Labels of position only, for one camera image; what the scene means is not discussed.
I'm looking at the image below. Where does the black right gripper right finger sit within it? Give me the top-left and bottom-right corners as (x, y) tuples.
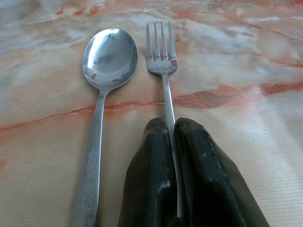
(174, 117), (271, 227)

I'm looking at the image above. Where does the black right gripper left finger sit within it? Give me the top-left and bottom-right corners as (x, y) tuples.
(118, 118), (178, 227)

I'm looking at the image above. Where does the stainless steel fork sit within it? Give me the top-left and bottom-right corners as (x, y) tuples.
(145, 21), (185, 218)

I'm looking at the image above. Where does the stainless steel spoon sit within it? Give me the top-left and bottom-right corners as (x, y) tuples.
(70, 28), (139, 227)

